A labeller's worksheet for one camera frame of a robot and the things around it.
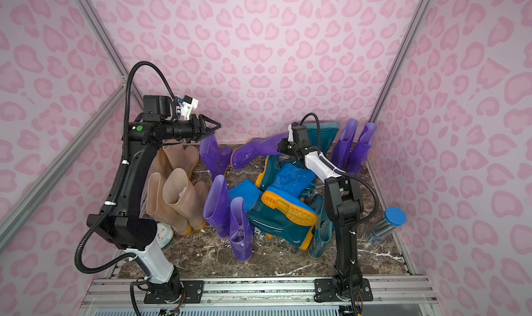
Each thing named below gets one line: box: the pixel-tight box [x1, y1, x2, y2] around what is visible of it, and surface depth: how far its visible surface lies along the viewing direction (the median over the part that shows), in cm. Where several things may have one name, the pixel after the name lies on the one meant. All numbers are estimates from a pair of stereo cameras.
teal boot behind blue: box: [254, 154, 281, 192], surface depth 102 cm
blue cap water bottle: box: [367, 206, 408, 245], surface depth 74 cm
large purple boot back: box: [229, 133, 289, 170], surface depth 109 cm
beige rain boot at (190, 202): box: [162, 167, 209, 231], surface depth 77 cm
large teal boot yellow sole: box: [247, 191, 318, 251], surface depth 82 cm
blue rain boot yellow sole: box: [261, 162, 318, 227], surface depth 83 cm
